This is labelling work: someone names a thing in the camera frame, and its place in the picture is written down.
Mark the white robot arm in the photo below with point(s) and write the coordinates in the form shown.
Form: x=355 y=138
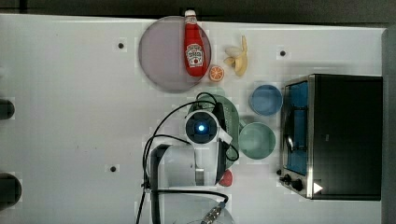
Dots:
x=180 y=176

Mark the peeled banana toy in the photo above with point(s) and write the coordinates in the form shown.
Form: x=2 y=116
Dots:
x=238 y=57

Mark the black and steel toaster oven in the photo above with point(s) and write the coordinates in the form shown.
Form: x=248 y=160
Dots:
x=331 y=137

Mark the pale green strainer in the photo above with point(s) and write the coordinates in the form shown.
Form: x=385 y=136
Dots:
x=206 y=102

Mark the orange slice toy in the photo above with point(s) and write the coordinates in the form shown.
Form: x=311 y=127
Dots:
x=216 y=73

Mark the red ketchup bottle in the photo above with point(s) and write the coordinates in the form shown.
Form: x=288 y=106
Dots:
x=194 y=51

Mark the blue plastic cup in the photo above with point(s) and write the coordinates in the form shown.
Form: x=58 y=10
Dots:
x=266 y=100

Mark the green plastic cup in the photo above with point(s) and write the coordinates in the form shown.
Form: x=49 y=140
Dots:
x=256 y=140

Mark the black cylinder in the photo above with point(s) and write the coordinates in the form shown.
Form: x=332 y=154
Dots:
x=7 y=109
x=10 y=190

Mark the red strawberry toy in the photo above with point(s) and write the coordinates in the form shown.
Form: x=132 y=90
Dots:
x=227 y=179

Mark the lilac round plate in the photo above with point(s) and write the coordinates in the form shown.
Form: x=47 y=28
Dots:
x=160 y=55

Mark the black cylinder lower left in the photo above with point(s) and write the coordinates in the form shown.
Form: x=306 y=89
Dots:
x=10 y=190

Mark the black cylinder upper left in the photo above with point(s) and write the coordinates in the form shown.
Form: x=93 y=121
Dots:
x=7 y=109

